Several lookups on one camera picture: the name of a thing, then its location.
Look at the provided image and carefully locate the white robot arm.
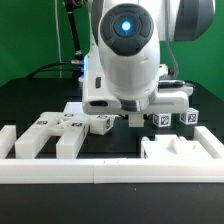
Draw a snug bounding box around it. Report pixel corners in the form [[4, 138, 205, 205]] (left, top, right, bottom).
[[82, 0, 215, 115]]

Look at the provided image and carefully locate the black cable on table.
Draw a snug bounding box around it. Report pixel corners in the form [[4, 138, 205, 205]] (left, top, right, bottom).
[[26, 61, 84, 80]]

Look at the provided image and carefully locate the white marker sheet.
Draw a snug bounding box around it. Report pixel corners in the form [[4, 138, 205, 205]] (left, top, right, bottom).
[[63, 102, 83, 114]]

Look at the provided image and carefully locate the white chair back frame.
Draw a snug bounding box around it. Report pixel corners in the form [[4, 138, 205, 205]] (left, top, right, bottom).
[[15, 112, 89, 159]]

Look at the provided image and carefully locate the white U-shaped fence frame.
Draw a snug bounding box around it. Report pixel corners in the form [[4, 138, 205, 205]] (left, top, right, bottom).
[[0, 126, 224, 184]]

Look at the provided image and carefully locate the white chair seat plate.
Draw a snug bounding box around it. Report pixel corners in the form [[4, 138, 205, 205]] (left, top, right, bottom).
[[141, 135, 211, 160]]

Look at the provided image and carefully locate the black camera stand pole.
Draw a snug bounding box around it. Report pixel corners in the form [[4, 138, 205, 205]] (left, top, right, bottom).
[[63, 0, 83, 60]]

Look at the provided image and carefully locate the grey hose cable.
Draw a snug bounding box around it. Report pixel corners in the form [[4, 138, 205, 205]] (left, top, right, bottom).
[[164, 0, 181, 80]]

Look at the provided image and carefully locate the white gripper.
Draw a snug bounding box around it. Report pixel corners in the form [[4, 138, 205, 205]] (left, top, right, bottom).
[[82, 83, 194, 115]]

